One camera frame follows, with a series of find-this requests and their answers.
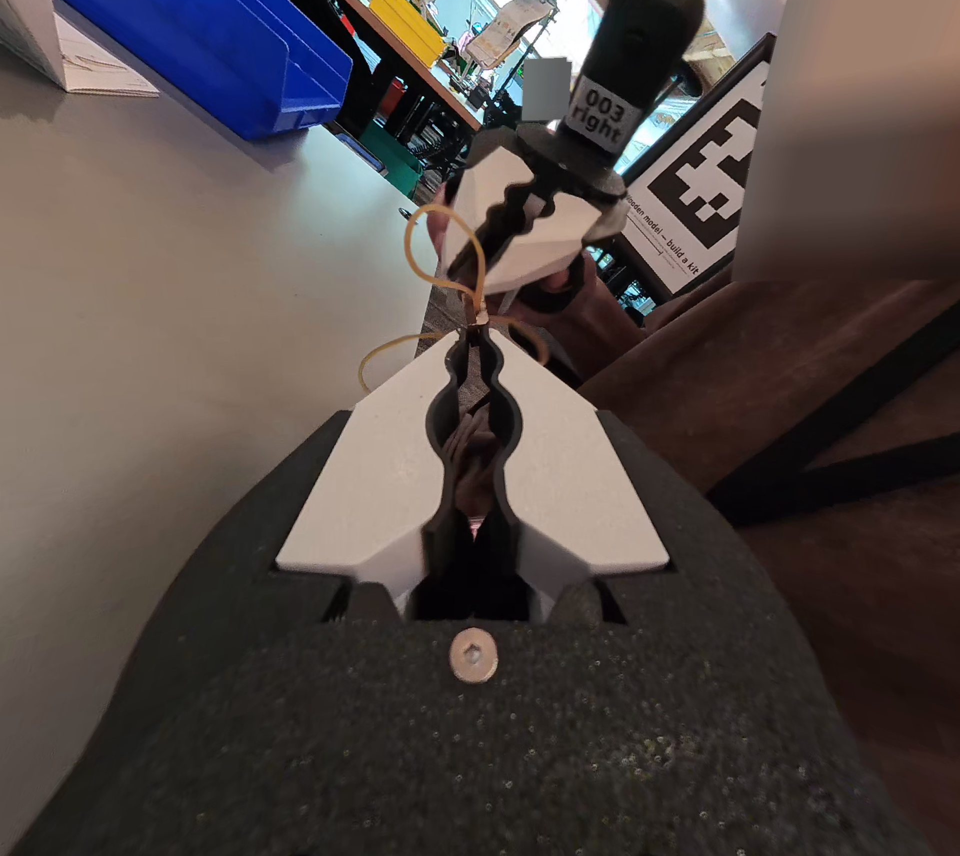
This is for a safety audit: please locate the tan rubber band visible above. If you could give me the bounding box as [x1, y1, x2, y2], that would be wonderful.
[358, 202, 552, 396]

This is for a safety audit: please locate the white instruction booklet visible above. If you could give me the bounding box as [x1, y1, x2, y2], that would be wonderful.
[0, 0, 160, 96]

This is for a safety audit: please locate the black chest strap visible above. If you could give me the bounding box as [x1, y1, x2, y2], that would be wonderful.
[708, 301, 960, 527]

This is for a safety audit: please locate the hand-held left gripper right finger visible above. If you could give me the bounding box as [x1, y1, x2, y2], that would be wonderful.
[482, 330, 671, 613]

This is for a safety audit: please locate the green storage crate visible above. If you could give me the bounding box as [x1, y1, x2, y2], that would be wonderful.
[360, 121, 425, 197]

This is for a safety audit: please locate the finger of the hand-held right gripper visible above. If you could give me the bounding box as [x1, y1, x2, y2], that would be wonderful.
[441, 147, 536, 274]
[486, 192, 603, 293]

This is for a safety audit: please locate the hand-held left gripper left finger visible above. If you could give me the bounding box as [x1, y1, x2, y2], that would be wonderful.
[276, 330, 474, 620]

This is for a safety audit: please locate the wooden workbench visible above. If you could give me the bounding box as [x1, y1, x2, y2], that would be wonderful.
[296, 0, 485, 130]

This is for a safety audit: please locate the small wooden model part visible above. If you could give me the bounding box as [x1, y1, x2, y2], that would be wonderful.
[466, 301, 492, 385]

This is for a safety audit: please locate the framed black-white marker sign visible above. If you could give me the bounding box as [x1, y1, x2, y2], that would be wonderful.
[618, 31, 777, 302]

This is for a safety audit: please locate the person's right hand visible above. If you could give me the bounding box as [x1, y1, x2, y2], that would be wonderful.
[525, 255, 650, 388]

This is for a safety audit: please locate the person's brown shirt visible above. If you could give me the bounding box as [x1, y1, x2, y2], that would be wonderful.
[577, 279, 960, 856]

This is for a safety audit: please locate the plywood instruction board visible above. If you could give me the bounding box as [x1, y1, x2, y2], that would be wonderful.
[465, 0, 560, 70]

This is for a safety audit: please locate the yellow plastic bin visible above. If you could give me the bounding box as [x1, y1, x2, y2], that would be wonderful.
[367, 0, 447, 66]

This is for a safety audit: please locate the blue plastic bin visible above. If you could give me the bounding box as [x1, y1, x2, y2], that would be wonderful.
[0, 0, 354, 141]

